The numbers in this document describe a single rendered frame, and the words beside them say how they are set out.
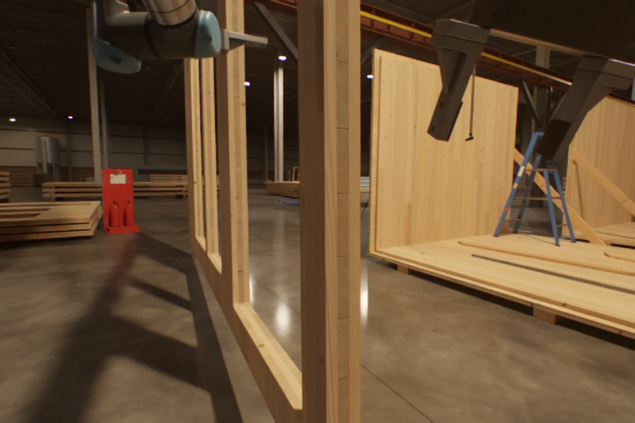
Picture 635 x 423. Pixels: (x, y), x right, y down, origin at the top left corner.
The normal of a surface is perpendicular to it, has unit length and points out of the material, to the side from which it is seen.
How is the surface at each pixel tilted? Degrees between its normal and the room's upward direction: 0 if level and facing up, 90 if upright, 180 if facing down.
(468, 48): 113
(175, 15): 144
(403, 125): 90
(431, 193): 90
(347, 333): 87
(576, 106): 83
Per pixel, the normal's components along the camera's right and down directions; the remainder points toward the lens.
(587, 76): -0.98, -0.12
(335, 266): 0.42, 0.05
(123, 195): 0.72, 0.07
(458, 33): 0.09, 0.49
